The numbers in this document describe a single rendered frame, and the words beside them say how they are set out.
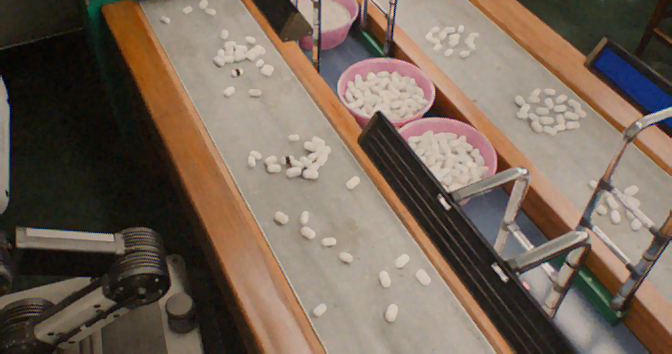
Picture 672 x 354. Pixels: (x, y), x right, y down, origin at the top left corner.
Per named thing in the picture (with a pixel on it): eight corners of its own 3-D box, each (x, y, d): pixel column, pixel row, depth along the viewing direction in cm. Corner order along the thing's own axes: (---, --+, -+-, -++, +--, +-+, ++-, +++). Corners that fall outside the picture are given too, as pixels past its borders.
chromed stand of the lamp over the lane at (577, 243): (457, 407, 126) (510, 281, 93) (404, 325, 138) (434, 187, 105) (534, 367, 132) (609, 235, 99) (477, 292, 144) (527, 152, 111)
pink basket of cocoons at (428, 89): (390, 161, 171) (394, 135, 164) (317, 114, 183) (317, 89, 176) (448, 112, 185) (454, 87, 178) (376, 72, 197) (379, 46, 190)
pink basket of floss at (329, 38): (340, 64, 199) (341, 39, 192) (261, 44, 205) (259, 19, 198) (367, 19, 216) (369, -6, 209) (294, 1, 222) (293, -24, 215)
